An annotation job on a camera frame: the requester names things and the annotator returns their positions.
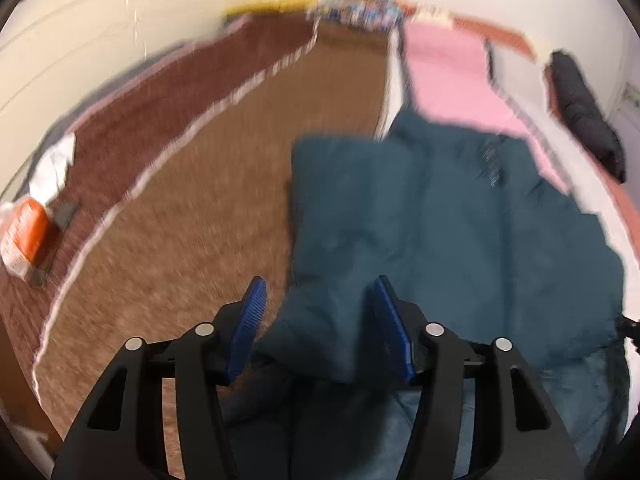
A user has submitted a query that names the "white bed headboard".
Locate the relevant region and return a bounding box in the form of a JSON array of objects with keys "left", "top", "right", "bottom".
[{"left": 1, "top": 0, "right": 234, "bottom": 200}]

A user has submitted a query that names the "striped brown pink bed blanket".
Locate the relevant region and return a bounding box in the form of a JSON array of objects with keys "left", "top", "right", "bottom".
[{"left": 1, "top": 0, "right": 639, "bottom": 479}]

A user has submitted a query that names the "folded black puffer jacket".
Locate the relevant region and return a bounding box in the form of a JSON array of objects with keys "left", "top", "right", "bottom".
[{"left": 546, "top": 50, "right": 627, "bottom": 183}]

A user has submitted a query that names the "orange white plastic bag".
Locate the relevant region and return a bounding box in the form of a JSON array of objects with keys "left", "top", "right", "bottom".
[{"left": 1, "top": 196, "right": 52, "bottom": 281}]

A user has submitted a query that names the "colourful cartoon pillow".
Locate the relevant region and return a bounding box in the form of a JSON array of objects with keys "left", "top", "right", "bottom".
[{"left": 316, "top": 0, "right": 405, "bottom": 32}]

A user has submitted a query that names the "black smartphone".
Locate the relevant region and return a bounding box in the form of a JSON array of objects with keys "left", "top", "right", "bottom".
[{"left": 28, "top": 202, "right": 80, "bottom": 288}]

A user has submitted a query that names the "yellow pillow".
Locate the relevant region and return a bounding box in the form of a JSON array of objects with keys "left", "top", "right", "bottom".
[{"left": 224, "top": 0, "right": 319, "bottom": 18}]

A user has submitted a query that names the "white crumpled tissue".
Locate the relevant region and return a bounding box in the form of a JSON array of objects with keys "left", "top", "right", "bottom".
[{"left": 28, "top": 132, "right": 76, "bottom": 206}]

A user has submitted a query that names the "white ornate wardrobe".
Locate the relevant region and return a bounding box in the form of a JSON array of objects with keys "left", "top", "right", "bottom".
[{"left": 610, "top": 28, "right": 639, "bottom": 179}]

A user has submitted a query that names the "teal quilted puffer jacket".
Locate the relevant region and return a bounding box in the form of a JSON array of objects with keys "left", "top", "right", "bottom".
[{"left": 226, "top": 110, "right": 629, "bottom": 479}]

